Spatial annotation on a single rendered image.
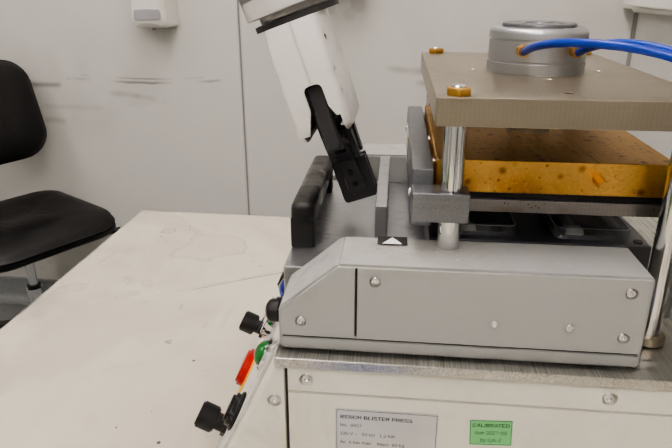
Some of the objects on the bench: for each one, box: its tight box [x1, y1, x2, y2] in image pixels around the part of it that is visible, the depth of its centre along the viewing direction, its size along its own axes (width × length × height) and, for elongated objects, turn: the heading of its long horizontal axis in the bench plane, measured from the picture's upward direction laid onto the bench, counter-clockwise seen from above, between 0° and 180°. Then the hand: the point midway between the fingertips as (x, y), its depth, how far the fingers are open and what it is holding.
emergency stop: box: [235, 349, 255, 386], centre depth 64 cm, size 2×4×4 cm, turn 174°
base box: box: [227, 353, 672, 448], centre depth 58 cm, size 54×38×17 cm
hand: (355, 176), depth 55 cm, fingers closed, pressing on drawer
